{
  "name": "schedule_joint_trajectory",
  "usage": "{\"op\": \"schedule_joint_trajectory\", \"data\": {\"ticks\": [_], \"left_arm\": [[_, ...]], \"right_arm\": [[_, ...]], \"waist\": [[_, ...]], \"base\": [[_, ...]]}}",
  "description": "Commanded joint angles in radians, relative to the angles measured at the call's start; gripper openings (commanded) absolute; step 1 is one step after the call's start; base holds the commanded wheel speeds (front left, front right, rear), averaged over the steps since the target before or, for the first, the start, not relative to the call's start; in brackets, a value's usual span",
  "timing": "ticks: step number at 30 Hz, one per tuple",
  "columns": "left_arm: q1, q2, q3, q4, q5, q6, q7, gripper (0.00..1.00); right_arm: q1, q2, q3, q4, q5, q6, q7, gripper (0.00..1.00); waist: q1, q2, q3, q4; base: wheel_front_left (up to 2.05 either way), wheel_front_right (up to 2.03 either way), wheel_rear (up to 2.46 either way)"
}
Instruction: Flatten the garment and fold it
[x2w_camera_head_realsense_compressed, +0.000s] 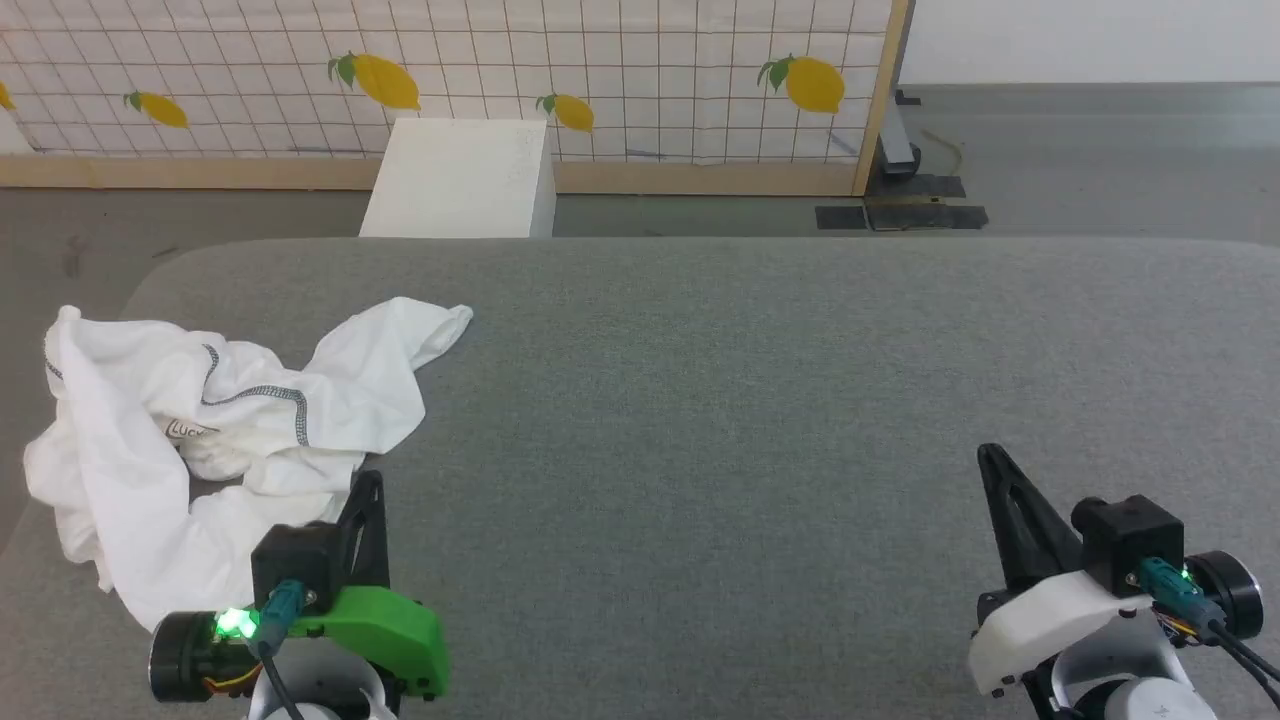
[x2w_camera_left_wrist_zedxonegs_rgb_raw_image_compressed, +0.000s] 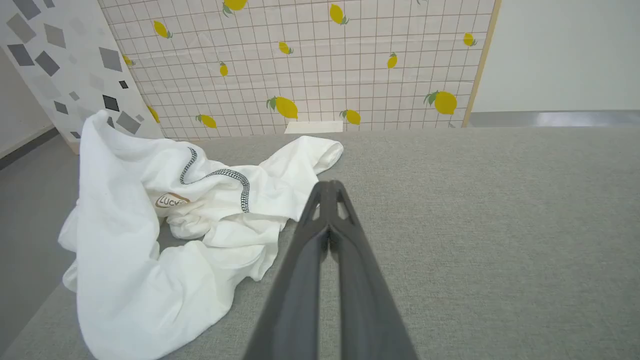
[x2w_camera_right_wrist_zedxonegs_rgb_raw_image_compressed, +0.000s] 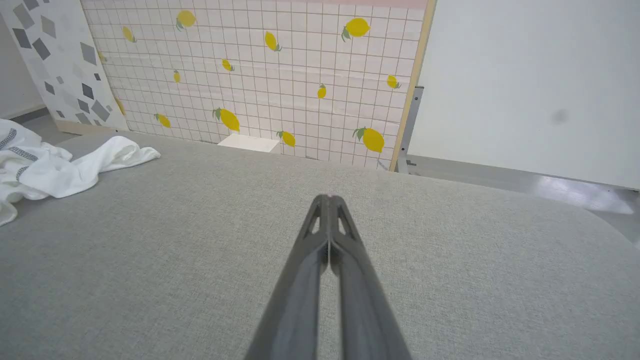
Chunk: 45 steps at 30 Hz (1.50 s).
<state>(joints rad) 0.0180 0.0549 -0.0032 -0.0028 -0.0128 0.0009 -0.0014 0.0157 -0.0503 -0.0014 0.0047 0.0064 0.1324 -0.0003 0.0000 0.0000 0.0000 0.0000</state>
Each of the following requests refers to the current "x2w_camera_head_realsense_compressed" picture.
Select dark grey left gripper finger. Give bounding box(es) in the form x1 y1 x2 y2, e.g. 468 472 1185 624
335 468 392 593

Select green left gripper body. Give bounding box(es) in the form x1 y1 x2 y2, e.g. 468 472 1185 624
148 585 452 703

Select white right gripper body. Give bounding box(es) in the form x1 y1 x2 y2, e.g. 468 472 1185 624
966 550 1265 698

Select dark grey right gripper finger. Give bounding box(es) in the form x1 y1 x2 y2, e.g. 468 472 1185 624
977 443 1085 593

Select white long-sleeve garment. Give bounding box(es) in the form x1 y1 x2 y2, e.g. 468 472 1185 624
22 296 475 633

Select grey fabric sofa seat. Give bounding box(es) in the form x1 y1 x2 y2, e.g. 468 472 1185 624
0 237 1280 720

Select large black floor tape patch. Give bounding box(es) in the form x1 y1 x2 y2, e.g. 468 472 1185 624
865 174 991 233

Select white rectangular box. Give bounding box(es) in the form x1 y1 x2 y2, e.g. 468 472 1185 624
358 118 557 239

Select grey metal partition foot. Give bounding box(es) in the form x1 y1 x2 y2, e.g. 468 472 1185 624
876 90 923 183

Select lemon-print grid partition panel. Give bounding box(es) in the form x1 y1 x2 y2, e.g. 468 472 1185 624
0 0 913 197

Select left gripper teal-plug black cable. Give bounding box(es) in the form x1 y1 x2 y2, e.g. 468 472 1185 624
243 578 307 720

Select gripper teal-plug black cable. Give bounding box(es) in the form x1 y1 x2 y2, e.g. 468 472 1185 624
243 578 307 720
1138 556 1280 707

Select right gripper teal-plug black cable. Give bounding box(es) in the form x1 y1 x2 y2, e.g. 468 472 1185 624
1138 556 1280 707

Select thin yellowish floor cable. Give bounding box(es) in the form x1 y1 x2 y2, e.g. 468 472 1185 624
920 128 967 177

